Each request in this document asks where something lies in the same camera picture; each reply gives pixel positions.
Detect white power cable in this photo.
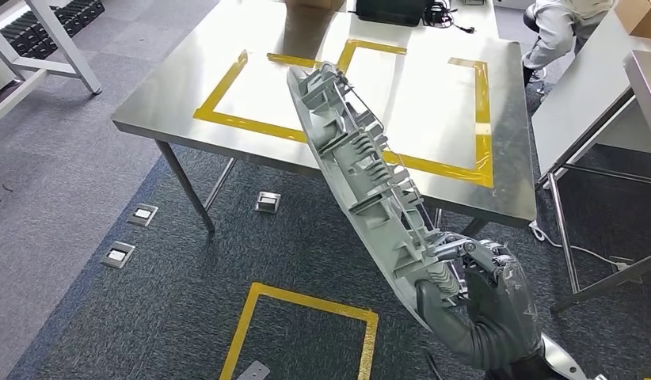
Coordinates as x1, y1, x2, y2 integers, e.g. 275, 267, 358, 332
528, 220, 628, 268

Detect person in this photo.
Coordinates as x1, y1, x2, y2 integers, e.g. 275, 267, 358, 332
522, 0, 618, 88

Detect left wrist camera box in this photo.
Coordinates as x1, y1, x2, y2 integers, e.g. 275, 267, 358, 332
234, 360, 272, 380

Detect stainless steel table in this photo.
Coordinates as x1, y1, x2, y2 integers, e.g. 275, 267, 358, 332
546, 49, 651, 316

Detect black equipment case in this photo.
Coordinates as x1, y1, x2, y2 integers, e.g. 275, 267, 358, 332
355, 0, 429, 27

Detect brown cardboard box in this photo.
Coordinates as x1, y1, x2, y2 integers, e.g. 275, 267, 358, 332
614, 0, 651, 41
284, 0, 348, 13

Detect white table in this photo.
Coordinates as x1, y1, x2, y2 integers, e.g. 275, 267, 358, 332
530, 10, 651, 190

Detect black trays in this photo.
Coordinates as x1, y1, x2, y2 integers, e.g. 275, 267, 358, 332
0, 0, 106, 59

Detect white metal rack frame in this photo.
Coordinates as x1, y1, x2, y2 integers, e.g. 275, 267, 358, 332
0, 0, 104, 128

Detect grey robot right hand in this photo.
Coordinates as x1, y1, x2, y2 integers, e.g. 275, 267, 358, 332
414, 234, 543, 353

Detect metal floor socket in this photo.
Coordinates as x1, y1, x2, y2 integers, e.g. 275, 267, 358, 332
254, 191, 283, 215
101, 241, 136, 270
127, 203, 159, 227
610, 256, 645, 285

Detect silver plastic wheel hubcap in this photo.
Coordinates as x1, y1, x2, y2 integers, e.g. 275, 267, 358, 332
286, 62, 472, 335

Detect black cable bundle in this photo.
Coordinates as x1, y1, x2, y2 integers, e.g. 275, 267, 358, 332
422, 0, 476, 35

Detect stainless steel workbench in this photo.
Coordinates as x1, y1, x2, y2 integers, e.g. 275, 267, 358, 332
111, 0, 538, 237

